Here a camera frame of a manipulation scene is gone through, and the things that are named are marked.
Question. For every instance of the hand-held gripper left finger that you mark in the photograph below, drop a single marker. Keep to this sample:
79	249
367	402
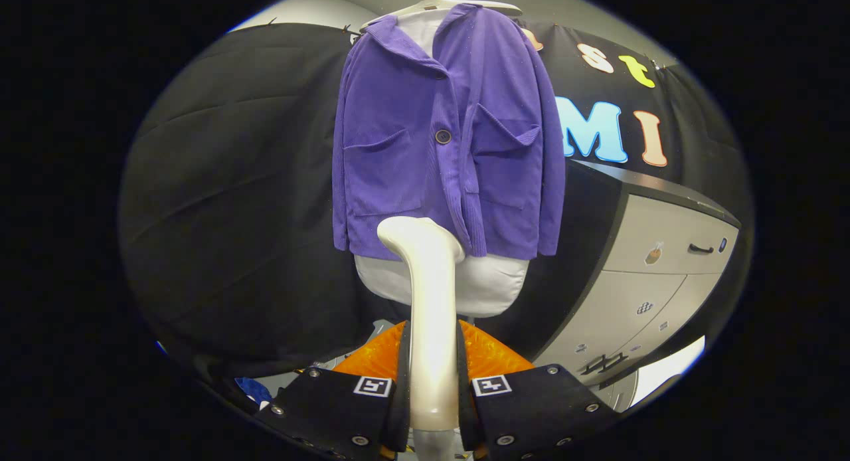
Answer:
332	411

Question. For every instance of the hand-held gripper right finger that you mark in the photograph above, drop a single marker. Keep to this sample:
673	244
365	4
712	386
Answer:
531	411

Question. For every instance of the white garment steamer head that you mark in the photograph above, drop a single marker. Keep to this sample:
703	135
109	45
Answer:
431	328

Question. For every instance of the purple jacket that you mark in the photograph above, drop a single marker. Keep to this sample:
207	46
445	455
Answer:
392	115

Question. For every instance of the cream clothes hanger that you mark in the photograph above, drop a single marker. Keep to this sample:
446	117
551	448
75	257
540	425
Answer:
438	2

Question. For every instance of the blue object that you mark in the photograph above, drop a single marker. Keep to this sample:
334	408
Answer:
252	389

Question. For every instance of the beige cabinet with dark top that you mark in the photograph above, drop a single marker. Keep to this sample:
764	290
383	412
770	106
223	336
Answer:
637	295

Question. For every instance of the black backdrop cloth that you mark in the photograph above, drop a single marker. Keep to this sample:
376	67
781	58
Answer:
219	182

